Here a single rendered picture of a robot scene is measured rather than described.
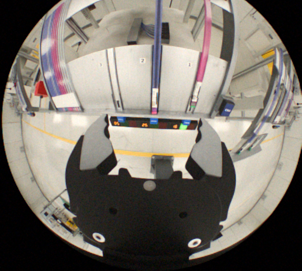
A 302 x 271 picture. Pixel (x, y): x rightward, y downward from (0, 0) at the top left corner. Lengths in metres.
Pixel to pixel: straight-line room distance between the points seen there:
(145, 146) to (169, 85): 0.88
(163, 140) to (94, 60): 0.95
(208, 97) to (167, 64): 0.15
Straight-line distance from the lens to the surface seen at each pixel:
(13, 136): 8.72
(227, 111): 0.32
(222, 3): 0.34
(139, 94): 0.28
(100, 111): 0.35
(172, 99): 0.29
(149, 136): 1.05
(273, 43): 1.18
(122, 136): 1.10
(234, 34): 0.31
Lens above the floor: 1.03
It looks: 89 degrees down
